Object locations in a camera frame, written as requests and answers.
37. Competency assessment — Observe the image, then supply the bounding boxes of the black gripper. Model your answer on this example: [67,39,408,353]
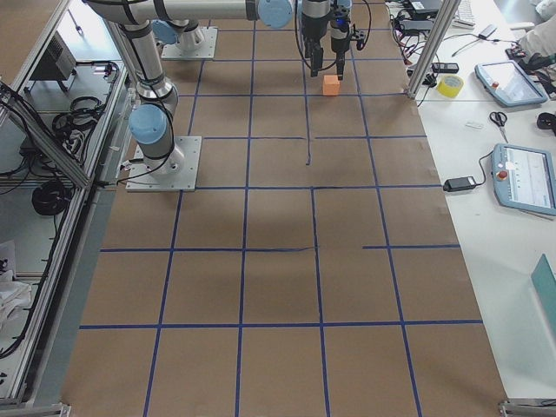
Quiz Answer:
[301,1,352,81]

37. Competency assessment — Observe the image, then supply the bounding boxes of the orange foam cube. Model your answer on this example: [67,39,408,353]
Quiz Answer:
[322,75,341,96]

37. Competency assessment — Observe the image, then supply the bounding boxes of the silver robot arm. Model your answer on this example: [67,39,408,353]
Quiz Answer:
[89,1,354,181]
[152,20,205,52]

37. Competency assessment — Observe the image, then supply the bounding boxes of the black remote device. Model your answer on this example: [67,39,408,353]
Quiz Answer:
[431,63,460,74]

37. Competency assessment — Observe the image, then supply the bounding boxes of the yellow tape roll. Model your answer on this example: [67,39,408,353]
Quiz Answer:
[437,74,464,98]

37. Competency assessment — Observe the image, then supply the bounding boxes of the grey teach pendant far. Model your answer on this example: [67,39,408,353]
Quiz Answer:
[474,61,548,107]

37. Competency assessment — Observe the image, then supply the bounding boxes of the grey teach pendant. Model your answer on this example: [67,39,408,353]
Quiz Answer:
[491,143,555,216]
[474,61,548,107]

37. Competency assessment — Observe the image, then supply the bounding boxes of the black power brick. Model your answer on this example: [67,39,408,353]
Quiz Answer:
[442,176,477,192]

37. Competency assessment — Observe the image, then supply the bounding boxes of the grey teach pendant near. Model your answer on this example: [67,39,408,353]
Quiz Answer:
[491,143,555,216]

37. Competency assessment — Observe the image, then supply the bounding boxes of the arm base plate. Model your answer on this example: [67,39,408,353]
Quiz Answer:
[161,26,218,61]
[125,136,202,192]

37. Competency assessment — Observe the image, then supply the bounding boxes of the aluminium frame post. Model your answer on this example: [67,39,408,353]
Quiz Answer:
[407,0,460,99]

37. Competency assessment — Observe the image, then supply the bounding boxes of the black handled scissors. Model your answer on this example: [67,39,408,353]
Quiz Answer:
[489,111,508,143]

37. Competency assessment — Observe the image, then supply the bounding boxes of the aluminium table frame rail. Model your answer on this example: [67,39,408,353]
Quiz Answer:
[1,1,128,411]

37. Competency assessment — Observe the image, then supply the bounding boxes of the black cable bundle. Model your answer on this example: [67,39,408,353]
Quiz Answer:
[32,97,105,218]

